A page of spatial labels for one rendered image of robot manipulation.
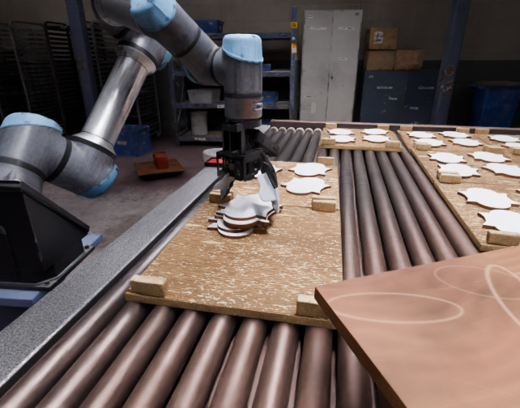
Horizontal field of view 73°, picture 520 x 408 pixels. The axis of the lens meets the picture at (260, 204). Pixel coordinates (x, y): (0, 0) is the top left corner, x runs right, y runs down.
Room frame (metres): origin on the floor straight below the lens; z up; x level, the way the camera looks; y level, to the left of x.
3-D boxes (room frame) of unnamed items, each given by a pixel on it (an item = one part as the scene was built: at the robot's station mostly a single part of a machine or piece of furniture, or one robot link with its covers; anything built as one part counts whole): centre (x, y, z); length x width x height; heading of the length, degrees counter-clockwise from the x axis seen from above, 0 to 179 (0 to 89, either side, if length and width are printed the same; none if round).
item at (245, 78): (0.72, 0.04, 1.27); 0.09 x 0.08 x 0.11; 44
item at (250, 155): (0.71, 0.04, 1.11); 0.09 x 0.08 x 0.12; 149
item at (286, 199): (1.04, -0.07, 0.93); 0.41 x 0.35 x 0.02; 169
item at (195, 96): (5.67, 0.86, 0.74); 0.44 x 0.36 x 0.20; 71
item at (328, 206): (0.80, -0.16, 0.95); 0.06 x 0.02 x 0.03; 79
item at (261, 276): (0.63, 0.01, 0.93); 0.41 x 0.35 x 0.02; 169
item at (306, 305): (0.42, -0.08, 0.95); 0.06 x 0.02 x 0.03; 79
